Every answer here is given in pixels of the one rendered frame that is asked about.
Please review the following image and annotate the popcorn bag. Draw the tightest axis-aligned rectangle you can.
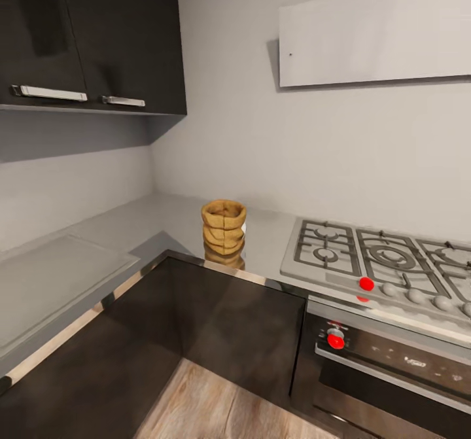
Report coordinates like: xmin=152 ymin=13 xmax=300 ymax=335
xmin=201 ymin=200 xmax=247 ymax=255

